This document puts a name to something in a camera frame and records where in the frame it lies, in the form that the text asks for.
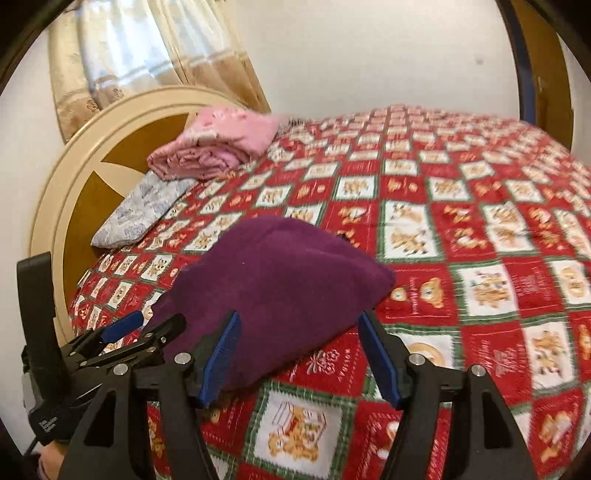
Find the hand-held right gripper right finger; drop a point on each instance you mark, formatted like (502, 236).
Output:
(378, 360)

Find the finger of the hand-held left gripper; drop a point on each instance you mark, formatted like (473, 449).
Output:
(161, 331)
(122, 325)

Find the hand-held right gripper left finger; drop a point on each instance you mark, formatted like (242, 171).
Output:
(219, 360)

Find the purple long-sleeved sweater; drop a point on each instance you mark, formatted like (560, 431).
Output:
(286, 286)

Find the person's left forearm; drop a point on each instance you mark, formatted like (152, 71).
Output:
(53, 466)

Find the grey floral pillow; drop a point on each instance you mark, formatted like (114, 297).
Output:
(134, 212)

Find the red printed checkered blanket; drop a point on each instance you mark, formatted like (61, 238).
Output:
(461, 230)

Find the pink folded blanket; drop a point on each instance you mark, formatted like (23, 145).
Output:
(217, 143)

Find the dark striped cloth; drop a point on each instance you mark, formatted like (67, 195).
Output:
(293, 123)

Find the beige patterned curtain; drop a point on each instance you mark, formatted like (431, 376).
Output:
(138, 55)

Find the brown wooden door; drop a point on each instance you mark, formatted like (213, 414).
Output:
(549, 69)

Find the dark door frame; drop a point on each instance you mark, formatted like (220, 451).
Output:
(515, 55)

